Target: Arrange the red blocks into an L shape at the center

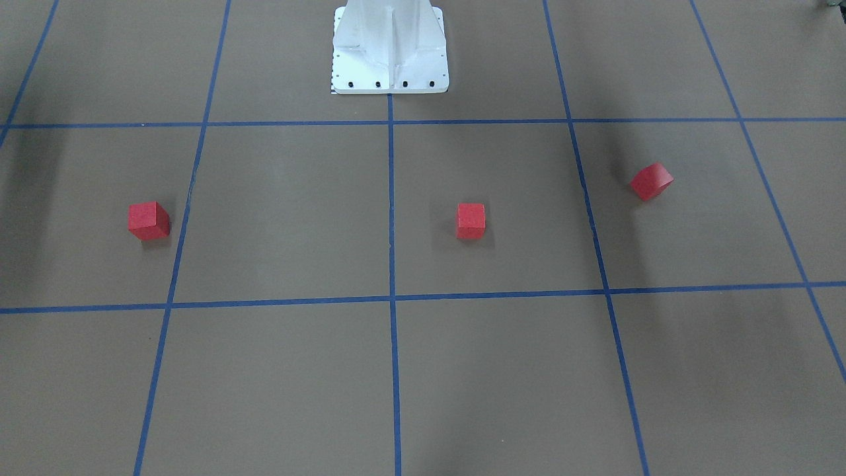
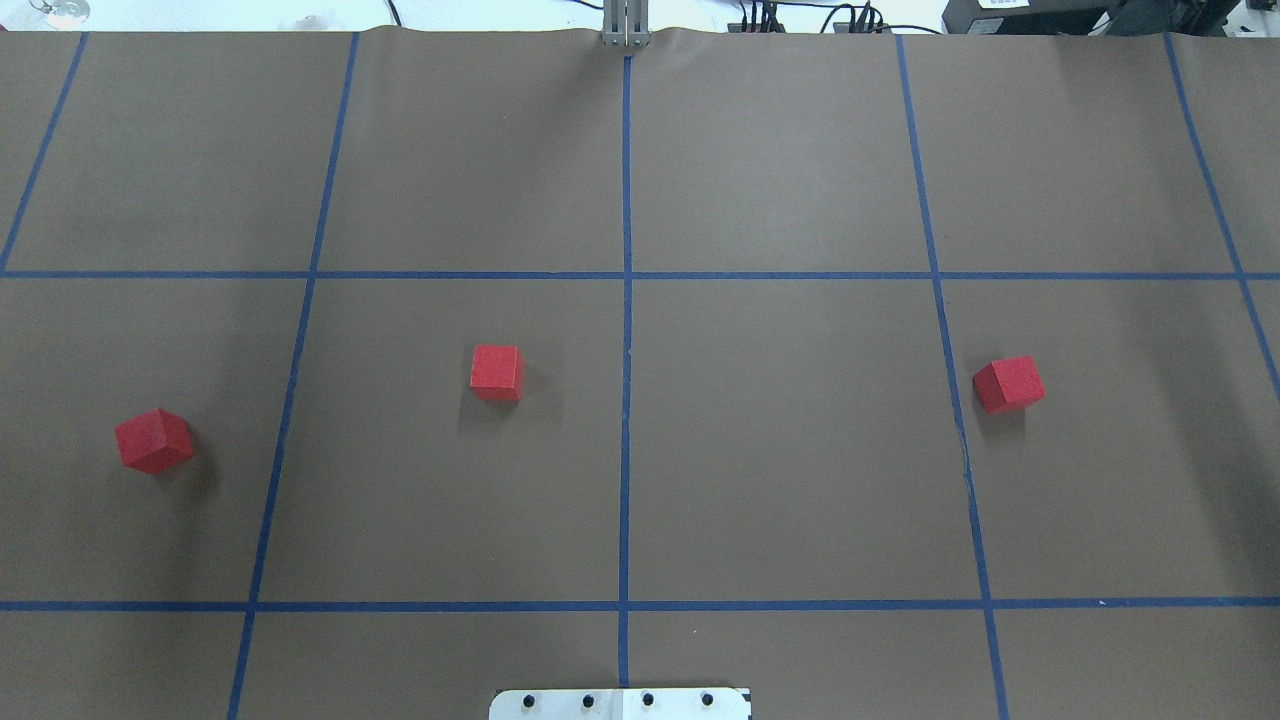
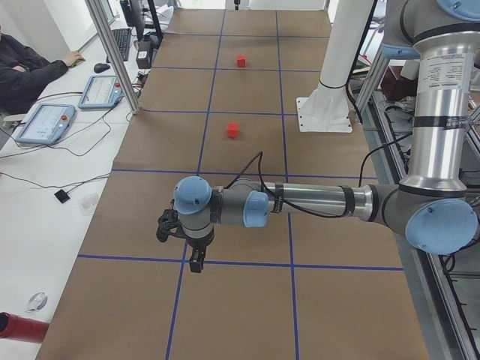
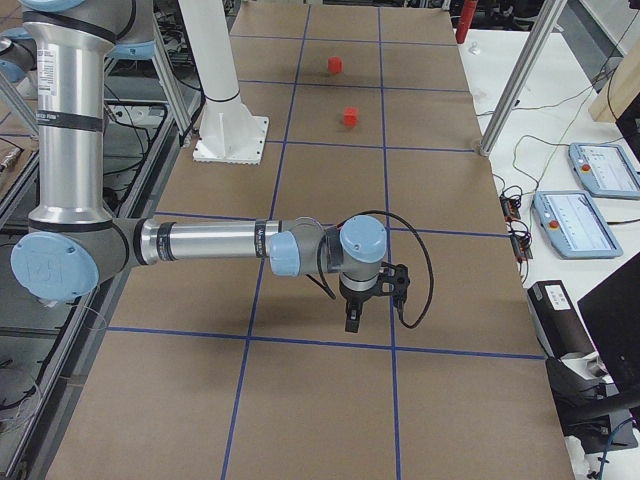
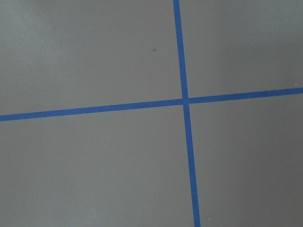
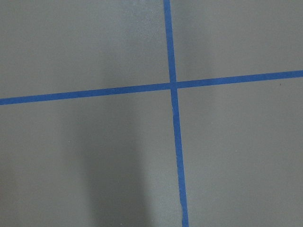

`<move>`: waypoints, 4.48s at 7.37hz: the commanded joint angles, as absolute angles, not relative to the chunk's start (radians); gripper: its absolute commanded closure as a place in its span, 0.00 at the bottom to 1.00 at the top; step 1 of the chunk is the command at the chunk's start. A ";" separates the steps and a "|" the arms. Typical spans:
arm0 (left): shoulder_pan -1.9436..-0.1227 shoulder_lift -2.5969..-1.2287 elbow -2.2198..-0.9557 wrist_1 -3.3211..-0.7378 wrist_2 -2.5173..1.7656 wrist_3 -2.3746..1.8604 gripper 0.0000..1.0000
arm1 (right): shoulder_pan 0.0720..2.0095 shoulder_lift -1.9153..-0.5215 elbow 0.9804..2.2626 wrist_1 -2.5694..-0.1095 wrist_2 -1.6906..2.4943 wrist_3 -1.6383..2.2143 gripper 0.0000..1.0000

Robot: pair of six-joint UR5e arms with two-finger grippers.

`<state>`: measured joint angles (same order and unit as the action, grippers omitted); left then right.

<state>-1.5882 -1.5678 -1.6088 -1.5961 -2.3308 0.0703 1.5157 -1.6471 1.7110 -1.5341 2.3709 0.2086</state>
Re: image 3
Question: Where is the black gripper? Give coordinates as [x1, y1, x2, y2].
[187, 236, 214, 273]

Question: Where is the red cube block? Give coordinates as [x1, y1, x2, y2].
[226, 122, 239, 139]
[236, 54, 247, 68]

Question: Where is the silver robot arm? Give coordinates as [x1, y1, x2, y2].
[157, 1, 479, 272]

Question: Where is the small black square device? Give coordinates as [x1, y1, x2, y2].
[54, 189, 71, 204]

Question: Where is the brown paper table mat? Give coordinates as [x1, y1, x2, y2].
[38, 10, 428, 359]

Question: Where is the clear tape roll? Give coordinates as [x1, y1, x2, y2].
[25, 292, 48, 313]

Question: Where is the far teach pendant tablet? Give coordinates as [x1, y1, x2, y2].
[78, 75, 123, 110]

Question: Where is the teach pendant tablet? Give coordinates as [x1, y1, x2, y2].
[15, 103, 76, 145]
[78, 75, 123, 110]

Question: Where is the red cylinder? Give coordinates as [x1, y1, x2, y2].
[1, 312, 50, 344]

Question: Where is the near teach pendant tablet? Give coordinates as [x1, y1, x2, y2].
[15, 103, 76, 145]

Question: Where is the black box with label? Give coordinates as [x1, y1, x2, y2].
[136, 35, 154, 70]

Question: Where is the black computer mouse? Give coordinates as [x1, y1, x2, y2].
[93, 63, 110, 74]

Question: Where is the black keyboard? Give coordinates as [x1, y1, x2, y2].
[112, 28, 131, 62]

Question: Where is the person in black jacket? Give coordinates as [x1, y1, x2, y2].
[1, 33, 83, 115]

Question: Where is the computer monitor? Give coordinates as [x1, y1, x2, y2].
[119, 0, 166, 38]

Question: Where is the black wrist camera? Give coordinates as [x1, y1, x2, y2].
[156, 208, 185, 243]

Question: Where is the white camera stand column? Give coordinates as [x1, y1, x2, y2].
[296, 0, 376, 134]

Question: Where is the aluminium frame post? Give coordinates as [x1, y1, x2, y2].
[85, 0, 140, 115]

